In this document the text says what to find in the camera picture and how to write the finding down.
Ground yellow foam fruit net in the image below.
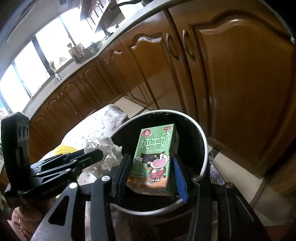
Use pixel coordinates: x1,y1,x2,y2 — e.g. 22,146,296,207
55,145,77,155

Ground left hand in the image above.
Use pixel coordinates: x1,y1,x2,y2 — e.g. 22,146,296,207
8,197,57,240

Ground white dotted tablecloth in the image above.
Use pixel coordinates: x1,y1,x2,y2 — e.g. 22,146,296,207
42,104,128,160

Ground black wok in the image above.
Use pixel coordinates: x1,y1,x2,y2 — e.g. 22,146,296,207
109,0,154,11

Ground green milk carton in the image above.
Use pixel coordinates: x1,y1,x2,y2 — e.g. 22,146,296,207
127,124,179,196

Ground kitchen faucet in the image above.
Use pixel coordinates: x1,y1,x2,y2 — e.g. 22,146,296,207
47,61,62,82

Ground brown wooden kitchen cabinets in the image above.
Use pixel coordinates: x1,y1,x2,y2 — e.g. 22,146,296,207
28,0,296,209

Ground white paper ball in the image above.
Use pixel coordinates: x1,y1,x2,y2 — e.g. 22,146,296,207
77,138,123,186

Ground wooden knife block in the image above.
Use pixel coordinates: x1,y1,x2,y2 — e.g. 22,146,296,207
67,43,85,63

